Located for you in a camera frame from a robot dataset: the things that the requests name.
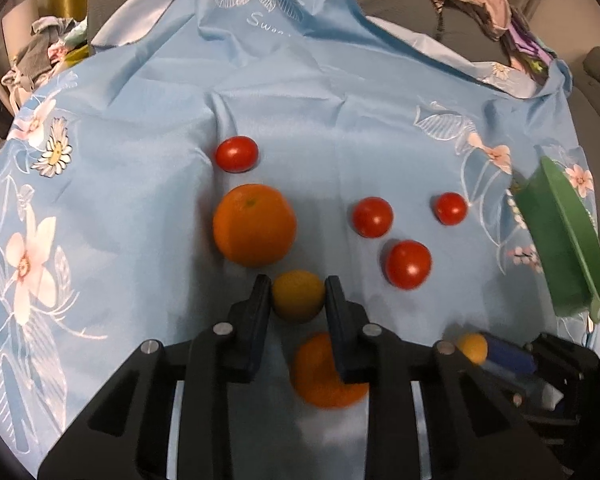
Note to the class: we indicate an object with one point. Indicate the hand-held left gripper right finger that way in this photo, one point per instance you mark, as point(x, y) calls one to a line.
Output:
point(336, 320)

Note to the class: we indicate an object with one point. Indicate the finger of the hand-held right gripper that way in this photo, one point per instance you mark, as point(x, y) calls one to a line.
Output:
point(522, 385)
point(510, 355)

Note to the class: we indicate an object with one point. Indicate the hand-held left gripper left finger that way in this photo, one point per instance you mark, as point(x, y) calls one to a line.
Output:
point(261, 310)

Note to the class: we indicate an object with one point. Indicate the yellow kumquat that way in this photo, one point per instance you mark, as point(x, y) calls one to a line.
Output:
point(472, 347)
point(298, 296)

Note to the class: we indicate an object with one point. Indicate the red tomato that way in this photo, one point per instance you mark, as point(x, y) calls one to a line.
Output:
point(408, 264)
point(372, 216)
point(450, 208)
point(236, 154)

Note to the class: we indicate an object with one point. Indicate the green plastic bowl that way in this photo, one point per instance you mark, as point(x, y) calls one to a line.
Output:
point(560, 240)

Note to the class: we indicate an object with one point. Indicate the small tangerine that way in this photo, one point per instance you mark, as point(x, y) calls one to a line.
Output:
point(315, 380)

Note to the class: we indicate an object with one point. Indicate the large orange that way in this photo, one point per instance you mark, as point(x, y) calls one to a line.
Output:
point(254, 225)

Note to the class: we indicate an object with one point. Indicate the blue floral cloth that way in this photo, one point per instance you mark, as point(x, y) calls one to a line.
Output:
point(145, 170)

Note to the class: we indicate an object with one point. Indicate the grey clothes pile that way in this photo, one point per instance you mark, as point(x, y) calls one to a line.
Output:
point(37, 55)

